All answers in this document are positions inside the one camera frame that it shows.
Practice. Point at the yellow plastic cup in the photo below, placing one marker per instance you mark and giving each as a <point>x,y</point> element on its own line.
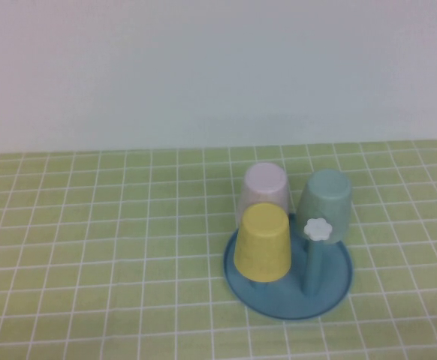
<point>261,243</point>

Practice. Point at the pale pink plastic cup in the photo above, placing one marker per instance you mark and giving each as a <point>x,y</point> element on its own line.
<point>263,183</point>

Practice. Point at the green checkered tablecloth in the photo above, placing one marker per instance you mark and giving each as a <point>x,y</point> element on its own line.
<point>91,243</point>

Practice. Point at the pale teal plastic cup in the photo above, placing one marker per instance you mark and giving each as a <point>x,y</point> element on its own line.
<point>327,198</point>

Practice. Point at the blue cup stand with pegs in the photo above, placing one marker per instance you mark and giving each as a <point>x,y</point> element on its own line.
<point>290,300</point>

